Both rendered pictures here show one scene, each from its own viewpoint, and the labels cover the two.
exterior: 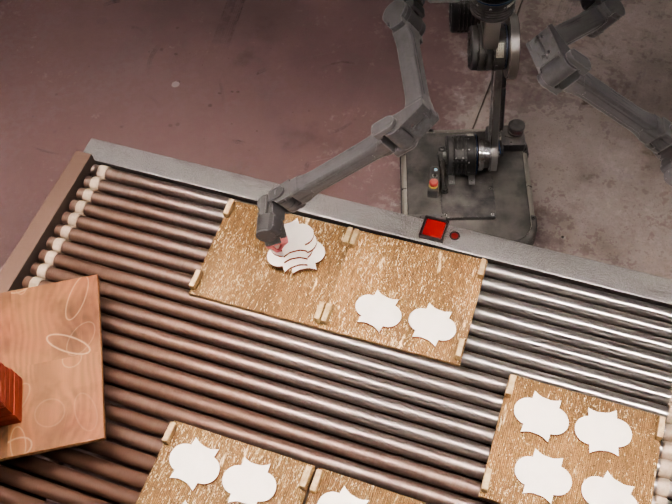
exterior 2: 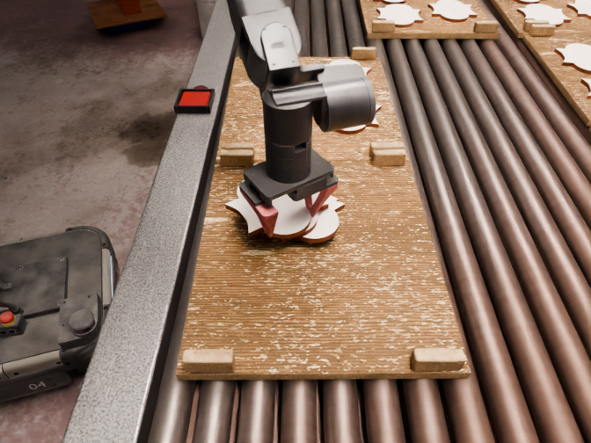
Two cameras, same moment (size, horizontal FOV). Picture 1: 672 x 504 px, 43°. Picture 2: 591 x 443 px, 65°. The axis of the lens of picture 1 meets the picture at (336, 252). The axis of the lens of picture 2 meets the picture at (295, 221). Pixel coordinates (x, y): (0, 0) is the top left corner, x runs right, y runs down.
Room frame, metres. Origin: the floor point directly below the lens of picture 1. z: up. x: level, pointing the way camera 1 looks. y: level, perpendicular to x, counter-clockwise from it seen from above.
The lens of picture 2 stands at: (1.57, 0.60, 1.45)
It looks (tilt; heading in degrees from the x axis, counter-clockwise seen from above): 45 degrees down; 246
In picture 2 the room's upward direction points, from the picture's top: straight up
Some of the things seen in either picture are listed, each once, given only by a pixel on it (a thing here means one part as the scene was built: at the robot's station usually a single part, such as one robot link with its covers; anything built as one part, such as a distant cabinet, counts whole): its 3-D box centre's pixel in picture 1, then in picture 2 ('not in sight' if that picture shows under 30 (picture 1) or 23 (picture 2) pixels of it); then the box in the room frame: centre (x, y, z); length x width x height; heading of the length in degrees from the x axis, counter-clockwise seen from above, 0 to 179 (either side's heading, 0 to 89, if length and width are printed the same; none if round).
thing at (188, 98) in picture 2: (434, 229); (194, 101); (1.40, -0.31, 0.92); 0.06 x 0.06 x 0.01; 65
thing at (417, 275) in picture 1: (405, 294); (309, 104); (1.18, -0.18, 0.93); 0.41 x 0.35 x 0.02; 66
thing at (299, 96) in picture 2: (268, 209); (292, 113); (1.38, 0.17, 1.16); 0.07 x 0.06 x 0.07; 173
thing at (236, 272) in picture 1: (273, 261); (317, 248); (1.35, 0.19, 0.93); 0.41 x 0.35 x 0.02; 66
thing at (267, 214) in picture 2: not in sight; (275, 206); (1.41, 0.18, 1.03); 0.07 x 0.07 x 0.09; 9
